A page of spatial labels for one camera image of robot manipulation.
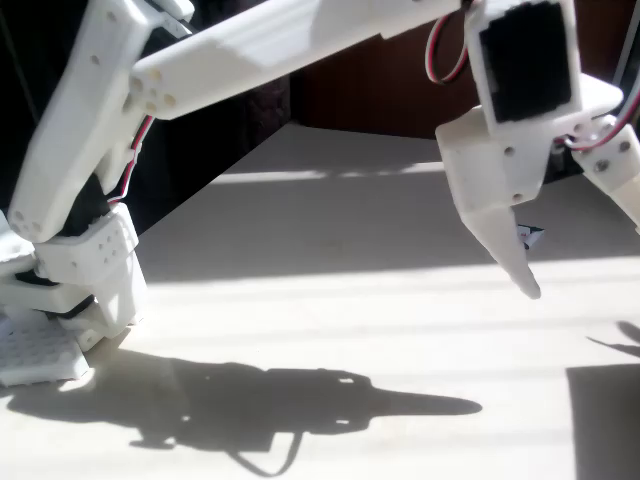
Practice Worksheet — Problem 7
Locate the white frame strip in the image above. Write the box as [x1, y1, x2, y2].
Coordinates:
[612, 0, 640, 86]

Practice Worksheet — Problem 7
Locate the white perforated base plate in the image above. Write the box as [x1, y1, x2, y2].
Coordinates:
[0, 312, 91, 389]

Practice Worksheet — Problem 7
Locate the dark floral curtain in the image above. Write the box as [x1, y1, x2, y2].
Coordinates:
[234, 69, 292, 151]

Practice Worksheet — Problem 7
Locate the dark brown wooden cabinet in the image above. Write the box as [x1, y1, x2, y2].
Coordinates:
[289, 0, 636, 154]

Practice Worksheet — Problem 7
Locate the small black white tag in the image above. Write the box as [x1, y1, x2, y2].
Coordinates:
[514, 224, 546, 251]

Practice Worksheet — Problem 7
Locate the red white black servo cable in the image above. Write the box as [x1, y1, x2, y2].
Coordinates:
[424, 12, 472, 86]
[562, 74, 640, 152]
[107, 115, 154, 205]

